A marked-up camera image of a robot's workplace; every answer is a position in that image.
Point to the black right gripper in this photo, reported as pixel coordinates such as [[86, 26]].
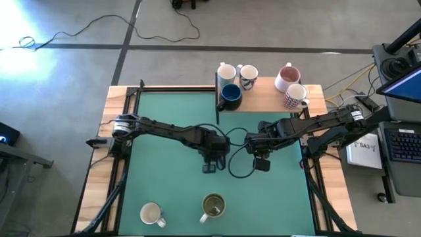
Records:
[[263, 138]]

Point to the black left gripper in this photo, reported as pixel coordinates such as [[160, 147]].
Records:
[[213, 146]]

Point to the black mug teal inside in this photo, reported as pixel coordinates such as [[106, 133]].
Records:
[[231, 102]]

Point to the red white patterned mug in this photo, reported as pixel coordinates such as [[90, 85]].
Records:
[[294, 93]]

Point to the white mug olive green inside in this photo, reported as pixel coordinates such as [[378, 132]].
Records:
[[210, 202]]

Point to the white mug blue floral pattern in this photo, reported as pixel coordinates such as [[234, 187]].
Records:
[[248, 74]]

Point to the white mug pink inside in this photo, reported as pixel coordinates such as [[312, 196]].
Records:
[[287, 76]]

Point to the plain white mug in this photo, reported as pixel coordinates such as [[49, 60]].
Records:
[[150, 213]]

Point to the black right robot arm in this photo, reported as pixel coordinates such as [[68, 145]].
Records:
[[315, 123]]

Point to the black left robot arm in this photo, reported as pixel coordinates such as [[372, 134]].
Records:
[[164, 130]]

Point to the wooden shelf black legs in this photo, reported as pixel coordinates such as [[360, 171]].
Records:
[[263, 102]]

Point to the green table mat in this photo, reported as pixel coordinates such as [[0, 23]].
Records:
[[177, 184]]

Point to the white speckled mug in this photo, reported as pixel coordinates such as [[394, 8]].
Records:
[[227, 74]]

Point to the white printed booklet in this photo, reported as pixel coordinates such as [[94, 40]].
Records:
[[365, 154]]

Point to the black power strip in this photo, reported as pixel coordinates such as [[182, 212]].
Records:
[[366, 102]]

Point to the black caster wheel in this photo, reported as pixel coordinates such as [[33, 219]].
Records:
[[382, 197]]

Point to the black backlit keyboard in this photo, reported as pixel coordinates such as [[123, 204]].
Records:
[[404, 146]]

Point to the black floor stand base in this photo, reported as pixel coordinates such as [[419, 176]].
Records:
[[177, 3]]

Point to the computer monitor blue screen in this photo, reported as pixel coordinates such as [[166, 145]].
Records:
[[404, 87]]

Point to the black laptop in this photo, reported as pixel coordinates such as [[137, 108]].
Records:
[[408, 181]]

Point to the black round pole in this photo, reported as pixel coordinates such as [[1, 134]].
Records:
[[403, 39]]

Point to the grey metal stand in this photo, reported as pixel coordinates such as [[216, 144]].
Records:
[[19, 158]]

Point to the black device blue light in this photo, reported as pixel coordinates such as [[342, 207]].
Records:
[[8, 133]]

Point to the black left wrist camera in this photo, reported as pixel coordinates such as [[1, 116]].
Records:
[[208, 168]]

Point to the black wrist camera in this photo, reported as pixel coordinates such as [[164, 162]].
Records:
[[262, 164], [208, 168]]

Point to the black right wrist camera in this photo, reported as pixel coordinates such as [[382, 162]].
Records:
[[262, 164]]

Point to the black aluminium table frame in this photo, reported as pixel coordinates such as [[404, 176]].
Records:
[[177, 89]]

